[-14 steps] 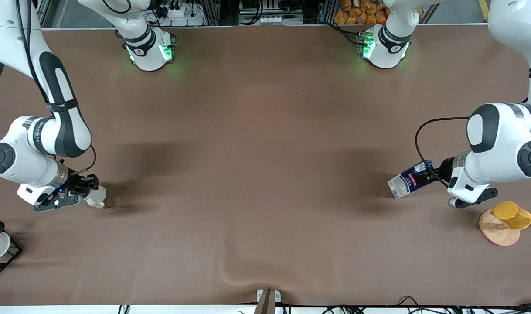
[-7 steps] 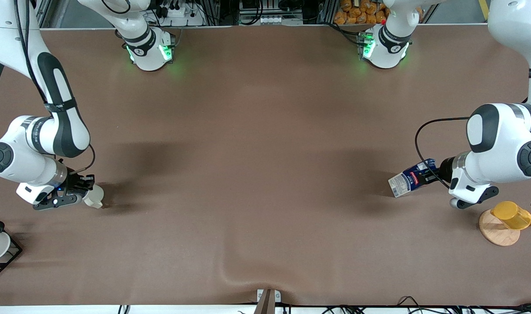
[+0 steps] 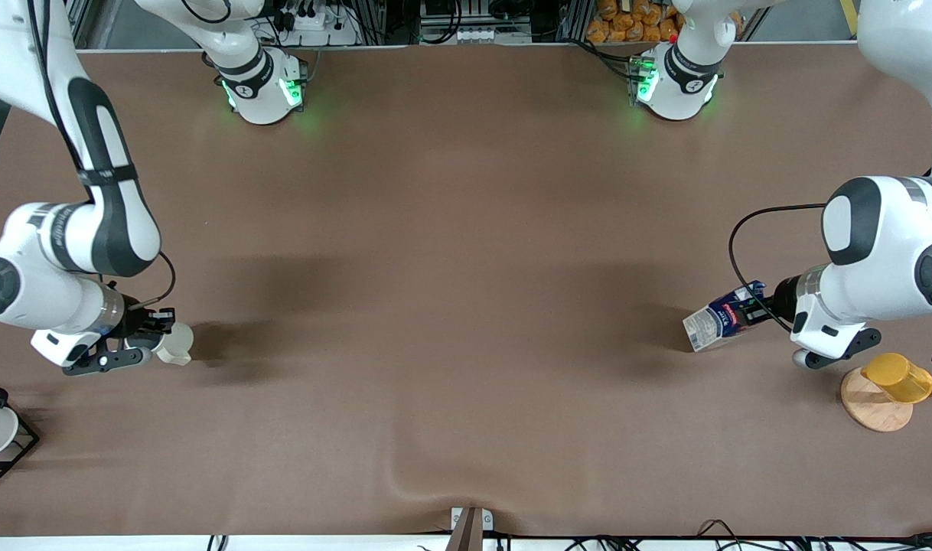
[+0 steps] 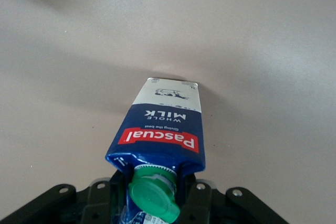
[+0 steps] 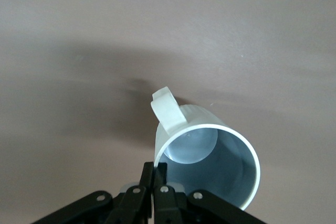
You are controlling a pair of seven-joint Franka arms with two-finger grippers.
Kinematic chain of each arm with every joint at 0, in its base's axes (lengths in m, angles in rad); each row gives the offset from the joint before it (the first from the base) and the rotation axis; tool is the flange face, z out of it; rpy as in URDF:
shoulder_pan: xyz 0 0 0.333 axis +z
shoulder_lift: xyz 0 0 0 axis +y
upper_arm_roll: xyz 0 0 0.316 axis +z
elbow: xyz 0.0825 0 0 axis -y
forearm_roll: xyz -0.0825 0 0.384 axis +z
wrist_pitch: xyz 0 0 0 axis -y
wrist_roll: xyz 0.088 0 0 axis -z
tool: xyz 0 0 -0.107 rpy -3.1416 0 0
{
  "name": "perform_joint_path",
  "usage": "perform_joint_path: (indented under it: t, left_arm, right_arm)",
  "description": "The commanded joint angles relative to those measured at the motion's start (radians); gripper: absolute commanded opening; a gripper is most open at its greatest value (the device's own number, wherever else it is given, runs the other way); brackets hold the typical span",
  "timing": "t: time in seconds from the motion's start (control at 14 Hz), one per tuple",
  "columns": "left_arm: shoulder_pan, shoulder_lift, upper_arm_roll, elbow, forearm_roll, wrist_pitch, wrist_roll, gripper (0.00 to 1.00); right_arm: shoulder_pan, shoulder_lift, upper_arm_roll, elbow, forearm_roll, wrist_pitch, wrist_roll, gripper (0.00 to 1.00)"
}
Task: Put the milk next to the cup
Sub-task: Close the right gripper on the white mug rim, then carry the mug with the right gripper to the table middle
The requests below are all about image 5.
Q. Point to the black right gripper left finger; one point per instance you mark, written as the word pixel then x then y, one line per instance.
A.
pixel 131 205

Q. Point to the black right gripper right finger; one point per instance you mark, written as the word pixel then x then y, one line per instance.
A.
pixel 168 205

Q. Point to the brown table cover sheet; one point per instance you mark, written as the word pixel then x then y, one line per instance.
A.
pixel 78 24

